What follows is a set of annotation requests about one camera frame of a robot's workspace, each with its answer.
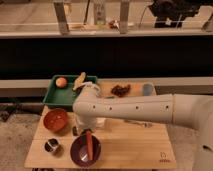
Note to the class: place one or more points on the dark red grape bunch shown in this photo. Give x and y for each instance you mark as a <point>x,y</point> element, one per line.
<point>120,91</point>

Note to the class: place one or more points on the black rectangular block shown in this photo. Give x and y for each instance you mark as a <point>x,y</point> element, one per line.
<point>75,132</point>

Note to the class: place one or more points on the blue cup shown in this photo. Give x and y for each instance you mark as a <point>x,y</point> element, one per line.
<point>147,89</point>

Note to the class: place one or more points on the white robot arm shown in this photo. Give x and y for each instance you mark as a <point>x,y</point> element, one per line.
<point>192,111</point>

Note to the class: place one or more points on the wooden table board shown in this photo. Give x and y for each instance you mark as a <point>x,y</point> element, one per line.
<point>124,146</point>

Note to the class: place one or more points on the grey metal post right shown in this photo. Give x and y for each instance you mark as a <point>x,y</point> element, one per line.
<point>124,12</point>

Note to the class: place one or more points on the clear bottle in background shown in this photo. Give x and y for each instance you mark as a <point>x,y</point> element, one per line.
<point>99,12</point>

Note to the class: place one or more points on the metal fork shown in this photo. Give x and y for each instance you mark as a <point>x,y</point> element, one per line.
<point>143,124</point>

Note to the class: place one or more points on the orange fruit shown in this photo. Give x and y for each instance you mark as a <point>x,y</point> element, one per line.
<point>61,82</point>

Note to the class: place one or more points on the small metal cup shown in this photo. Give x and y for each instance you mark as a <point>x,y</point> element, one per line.
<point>52,146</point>

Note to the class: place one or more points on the black machine in background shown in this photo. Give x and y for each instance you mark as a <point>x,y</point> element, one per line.
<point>172,13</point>

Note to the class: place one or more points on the green plastic tray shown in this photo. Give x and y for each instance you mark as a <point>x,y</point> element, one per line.
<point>61,97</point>

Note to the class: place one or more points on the red bowl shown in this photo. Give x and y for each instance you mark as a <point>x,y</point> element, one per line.
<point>55,120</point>

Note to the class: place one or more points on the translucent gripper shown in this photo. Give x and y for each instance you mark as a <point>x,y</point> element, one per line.
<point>83,126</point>

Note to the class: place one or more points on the grey metal post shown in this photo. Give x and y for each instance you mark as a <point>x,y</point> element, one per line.
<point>61,17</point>
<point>124,12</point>

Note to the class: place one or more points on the grey metal post left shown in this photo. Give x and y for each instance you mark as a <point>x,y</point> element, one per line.
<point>61,17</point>

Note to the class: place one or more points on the green sponge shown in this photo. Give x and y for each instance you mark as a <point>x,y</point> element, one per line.
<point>110,97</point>

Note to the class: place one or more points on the purple bowl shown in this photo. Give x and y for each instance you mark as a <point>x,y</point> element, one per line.
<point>79,154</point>

